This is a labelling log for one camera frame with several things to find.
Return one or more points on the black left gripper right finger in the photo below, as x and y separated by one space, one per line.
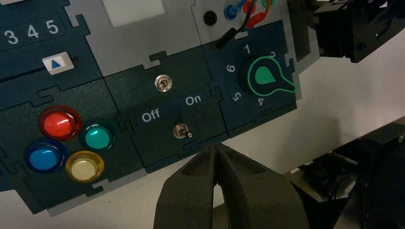
256 196

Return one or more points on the grey and teal task box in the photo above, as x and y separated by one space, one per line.
126 47

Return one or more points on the white slider knob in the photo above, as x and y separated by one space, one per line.
57 63

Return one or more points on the green round push button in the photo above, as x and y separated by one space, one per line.
97 137

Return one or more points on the white display window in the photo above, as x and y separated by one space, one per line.
133 11

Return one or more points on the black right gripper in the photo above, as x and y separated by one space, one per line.
354 28

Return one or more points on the green pointer rotary knob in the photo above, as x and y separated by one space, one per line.
264 76

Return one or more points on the blue round push button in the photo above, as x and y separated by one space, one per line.
44 157

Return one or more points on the green banana socket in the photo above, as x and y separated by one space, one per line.
267 2

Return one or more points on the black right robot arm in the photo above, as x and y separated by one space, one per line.
379 189

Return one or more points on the red banana socket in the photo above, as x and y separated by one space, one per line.
246 7

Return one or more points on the black banana socket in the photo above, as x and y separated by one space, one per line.
209 17

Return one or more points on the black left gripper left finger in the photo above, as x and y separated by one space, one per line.
189 196

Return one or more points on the red round push button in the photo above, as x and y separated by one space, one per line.
59 124

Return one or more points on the metal toggle switch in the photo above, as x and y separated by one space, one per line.
163 83
181 131

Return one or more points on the yellow round push button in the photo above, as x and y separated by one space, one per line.
84 168

